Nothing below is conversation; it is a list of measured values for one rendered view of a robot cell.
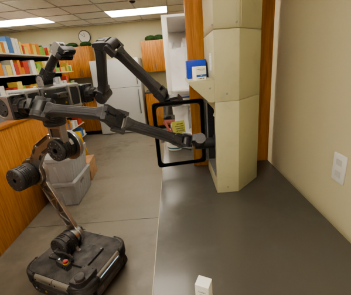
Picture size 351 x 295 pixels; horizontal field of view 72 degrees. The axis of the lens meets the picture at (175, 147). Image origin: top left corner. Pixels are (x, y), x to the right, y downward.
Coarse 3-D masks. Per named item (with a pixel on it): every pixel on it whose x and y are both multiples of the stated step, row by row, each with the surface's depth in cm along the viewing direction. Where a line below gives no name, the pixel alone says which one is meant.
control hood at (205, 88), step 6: (186, 78) 129; (192, 78) 125; (210, 78) 114; (192, 84) 107; (198, 84) 107; (204, 84) 107; (210, 84) 107; (198, 90) 108; (204, 90) 108; (210, 90) 108; (204, 96) 109; (210, 96) 109
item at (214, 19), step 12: (204, 0) 117; (216, 0) 96; (228, 0) 97; (240, 0) 97; (252, 0) 103; (204, 12) 120; (216, 12) 98; (228, 12) 98; (240, 12) 99; (252, 12) 105; (204, 24) 123; (216, 24) 99; (228, 24) 100; (240, 24) 100; (252, 24) 106; (204, 36) 128
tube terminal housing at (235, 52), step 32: (224, 32) 100; (256, 32) 110; (224, 64) 104; (256, 64) 115; (224, 96) 109; (256, 96) 121; (224, 128) 114; (256, 128) 127; (224, 160) 119; (256, 160) 134
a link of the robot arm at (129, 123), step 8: (128, 112) 118; (128, 120) 116; (112, 128) 113; (120, 128) 114; (128, 128) 116; (136, 128) 117; (144, 128) 119; (152, 128) 121; (160, 128) 123; (152, 136) 123; (160, 136) 122; (168, 136) 124; (176, 136) 126; (184, 136) 129; (176, 144) 127; (184, 144) 127
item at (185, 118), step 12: (168, 108) 138; (180, 108) 139; (192, 108) 140; (168, 120) 141; (180, 120) 142; (192, 120) 143; (180, 132) 144; (192, 132) 145; (168, 144) 145; (168, 156) 148; (180, 156) 149; (192, 156) 150
